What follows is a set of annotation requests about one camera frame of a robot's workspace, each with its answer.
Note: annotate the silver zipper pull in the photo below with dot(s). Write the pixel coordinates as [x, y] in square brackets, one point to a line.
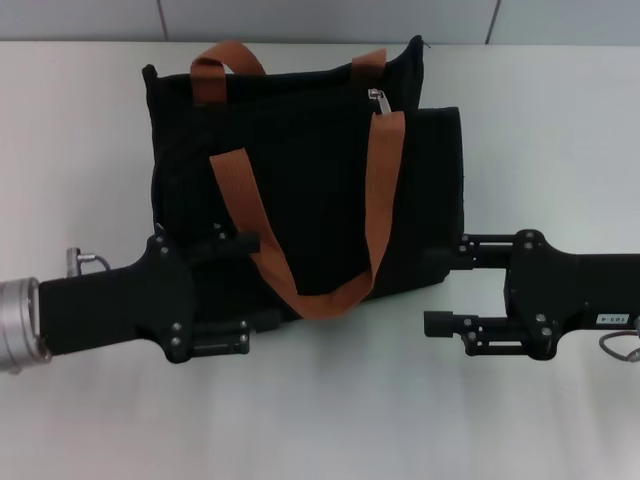
[382, 105]

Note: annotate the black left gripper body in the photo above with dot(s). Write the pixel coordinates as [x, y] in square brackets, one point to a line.
[115, 305]

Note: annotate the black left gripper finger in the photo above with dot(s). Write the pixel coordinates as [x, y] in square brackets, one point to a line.
[220, 245]
[220, 337]

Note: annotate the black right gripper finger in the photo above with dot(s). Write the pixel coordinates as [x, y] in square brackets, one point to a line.
[485, 252]
[440, 324]

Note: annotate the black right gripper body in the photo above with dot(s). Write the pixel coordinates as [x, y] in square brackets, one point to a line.
[570, 290]

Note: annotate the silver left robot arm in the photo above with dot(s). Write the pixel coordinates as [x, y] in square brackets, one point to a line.
[20, 325]

